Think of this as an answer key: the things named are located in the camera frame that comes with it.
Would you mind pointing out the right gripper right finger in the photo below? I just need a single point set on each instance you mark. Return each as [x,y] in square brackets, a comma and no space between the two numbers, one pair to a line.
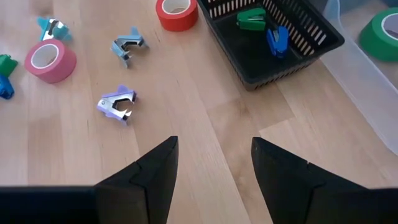
[289,189]

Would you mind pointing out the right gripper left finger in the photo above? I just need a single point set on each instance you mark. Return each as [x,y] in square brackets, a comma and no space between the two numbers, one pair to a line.
[146,186]

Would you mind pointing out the purple staple remover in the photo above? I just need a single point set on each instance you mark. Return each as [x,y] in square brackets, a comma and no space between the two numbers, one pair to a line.
[122,91]

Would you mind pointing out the pink tape roll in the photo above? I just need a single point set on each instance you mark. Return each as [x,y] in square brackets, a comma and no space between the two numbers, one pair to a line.
[59,70]

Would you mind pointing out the blue mini stapler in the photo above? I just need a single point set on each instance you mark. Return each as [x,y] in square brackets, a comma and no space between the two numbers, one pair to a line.
[278,43]
[5,88]

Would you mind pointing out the grey staple remover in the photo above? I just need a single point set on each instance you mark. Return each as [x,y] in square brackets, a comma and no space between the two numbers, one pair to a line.
[132,39]

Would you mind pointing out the red tape roll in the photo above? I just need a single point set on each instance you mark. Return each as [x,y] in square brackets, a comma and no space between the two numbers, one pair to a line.
[177,23]

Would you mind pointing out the green tape roll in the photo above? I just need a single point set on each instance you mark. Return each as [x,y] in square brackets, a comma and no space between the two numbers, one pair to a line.
[371,43]

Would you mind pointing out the teal staple remover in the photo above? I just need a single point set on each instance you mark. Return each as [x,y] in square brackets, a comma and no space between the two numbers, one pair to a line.
[60,31]

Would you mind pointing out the green mini stapler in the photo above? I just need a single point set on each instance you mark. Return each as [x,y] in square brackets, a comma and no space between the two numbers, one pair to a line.
[252,23]
[7,65]

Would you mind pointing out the clear plastic bin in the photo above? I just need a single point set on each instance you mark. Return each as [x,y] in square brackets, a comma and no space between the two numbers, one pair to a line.
[357,81]

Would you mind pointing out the black slotted plastic basket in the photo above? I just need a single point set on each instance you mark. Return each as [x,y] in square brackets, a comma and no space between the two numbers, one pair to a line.
[248,62]

